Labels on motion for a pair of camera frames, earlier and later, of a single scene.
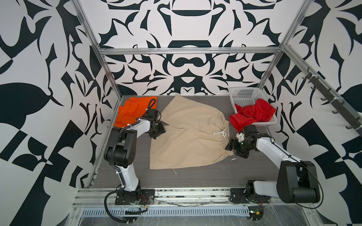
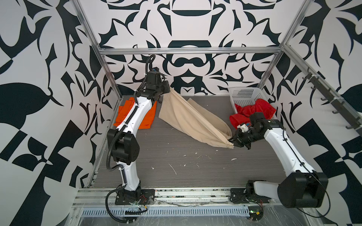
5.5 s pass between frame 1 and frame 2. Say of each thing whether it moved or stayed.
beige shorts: moved
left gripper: moved
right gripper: moved
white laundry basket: stayed
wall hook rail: stayed
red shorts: stayed
